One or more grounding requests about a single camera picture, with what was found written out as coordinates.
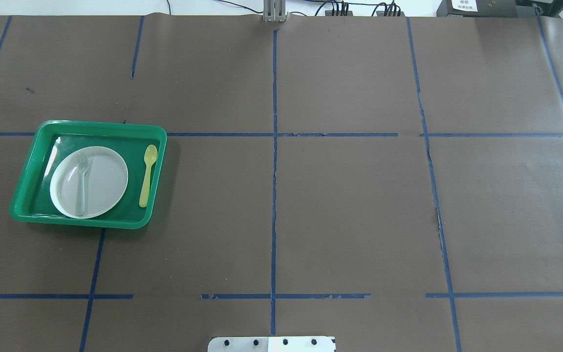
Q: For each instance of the translucent plastic fork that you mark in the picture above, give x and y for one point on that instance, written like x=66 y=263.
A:
x=82 y=169

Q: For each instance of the yellow plastic spoon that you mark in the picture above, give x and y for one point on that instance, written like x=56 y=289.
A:
x=150 y=157

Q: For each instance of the white round plate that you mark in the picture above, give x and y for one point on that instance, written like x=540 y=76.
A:
x=107 y=181

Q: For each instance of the green plastic tray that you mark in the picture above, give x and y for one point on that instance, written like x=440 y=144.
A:
x=56 y=139

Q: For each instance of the black equipment box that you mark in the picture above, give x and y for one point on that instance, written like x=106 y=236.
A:
x=485 y=9

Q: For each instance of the aluminium frame post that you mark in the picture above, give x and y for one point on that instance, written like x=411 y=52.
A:
x=274 y=11

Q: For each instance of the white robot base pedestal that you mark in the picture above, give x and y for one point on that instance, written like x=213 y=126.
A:
x=273 y=344

